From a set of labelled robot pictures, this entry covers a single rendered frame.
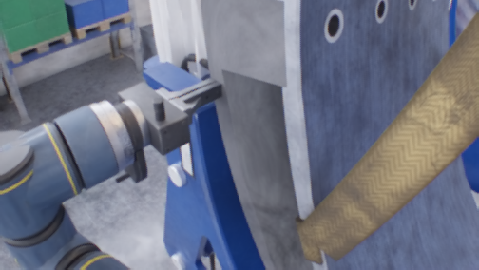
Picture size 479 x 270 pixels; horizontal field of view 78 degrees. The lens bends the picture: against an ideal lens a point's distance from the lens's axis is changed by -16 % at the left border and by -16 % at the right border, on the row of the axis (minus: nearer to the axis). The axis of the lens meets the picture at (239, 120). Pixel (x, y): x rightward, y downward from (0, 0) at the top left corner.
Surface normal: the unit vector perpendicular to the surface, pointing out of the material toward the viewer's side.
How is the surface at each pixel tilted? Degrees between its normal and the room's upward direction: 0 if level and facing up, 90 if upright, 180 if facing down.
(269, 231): 65
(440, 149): 83
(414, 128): 82
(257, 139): 75
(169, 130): 90
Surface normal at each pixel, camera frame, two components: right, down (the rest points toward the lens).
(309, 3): 0.67, 0.39
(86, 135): 0.40, -0.40
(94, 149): 0.58, -0.05
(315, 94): 0.65, 0.20
